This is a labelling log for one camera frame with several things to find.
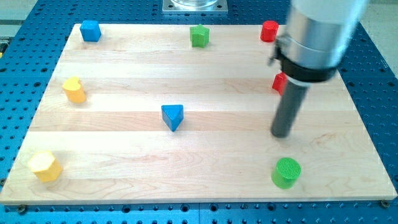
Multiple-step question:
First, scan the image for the black clamp ring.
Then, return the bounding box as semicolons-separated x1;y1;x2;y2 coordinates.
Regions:
270;36;337;83

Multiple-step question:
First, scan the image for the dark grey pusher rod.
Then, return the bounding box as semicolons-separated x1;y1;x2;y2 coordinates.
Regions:
271;78;309;138

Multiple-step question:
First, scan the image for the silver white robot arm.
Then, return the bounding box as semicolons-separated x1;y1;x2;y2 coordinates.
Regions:
271;0;369;138

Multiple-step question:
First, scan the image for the blue triangle block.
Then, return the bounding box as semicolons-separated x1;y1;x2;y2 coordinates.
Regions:
161;105;184;132

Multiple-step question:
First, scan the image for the red block behind rod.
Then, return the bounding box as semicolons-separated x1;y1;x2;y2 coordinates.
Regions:
272;72;288;96

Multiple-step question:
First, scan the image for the red cylinder block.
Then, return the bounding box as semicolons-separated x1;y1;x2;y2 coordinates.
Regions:
260;21;279;42

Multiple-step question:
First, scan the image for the green cylinder block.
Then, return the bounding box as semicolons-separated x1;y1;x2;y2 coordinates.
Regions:
271;157;302;189

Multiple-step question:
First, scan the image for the green star block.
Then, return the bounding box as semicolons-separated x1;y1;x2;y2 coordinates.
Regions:
190;24;210;48

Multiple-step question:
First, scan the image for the wooden board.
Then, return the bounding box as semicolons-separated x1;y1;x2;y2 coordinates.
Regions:
1;24;397;205

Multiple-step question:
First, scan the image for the blue cube block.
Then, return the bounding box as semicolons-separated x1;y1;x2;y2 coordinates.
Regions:
80;21;101;42

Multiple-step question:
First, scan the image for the yellow heart block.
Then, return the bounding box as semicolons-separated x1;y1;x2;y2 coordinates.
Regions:
62;77;86;103

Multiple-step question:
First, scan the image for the yellow hexagon block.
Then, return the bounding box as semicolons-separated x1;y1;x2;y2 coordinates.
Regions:
28;151;63;182

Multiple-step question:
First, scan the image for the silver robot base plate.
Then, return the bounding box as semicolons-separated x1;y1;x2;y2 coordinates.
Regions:
162;0;228;14

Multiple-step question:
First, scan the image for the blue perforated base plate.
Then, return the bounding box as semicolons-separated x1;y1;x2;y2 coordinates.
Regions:
1;0;397;223

